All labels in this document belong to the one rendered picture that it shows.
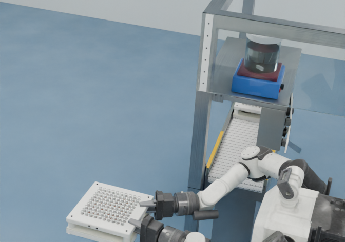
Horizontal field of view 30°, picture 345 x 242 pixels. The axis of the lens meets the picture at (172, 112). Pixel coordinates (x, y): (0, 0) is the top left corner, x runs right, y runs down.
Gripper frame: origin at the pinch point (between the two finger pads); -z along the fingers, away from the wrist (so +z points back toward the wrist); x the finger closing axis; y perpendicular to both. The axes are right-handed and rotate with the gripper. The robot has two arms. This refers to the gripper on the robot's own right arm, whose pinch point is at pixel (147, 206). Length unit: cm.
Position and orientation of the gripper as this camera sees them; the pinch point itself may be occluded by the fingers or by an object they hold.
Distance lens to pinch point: 242.3
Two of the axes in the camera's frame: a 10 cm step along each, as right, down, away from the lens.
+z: 9.7, -0.5, 2.3
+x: -0.8, 8.6, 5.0
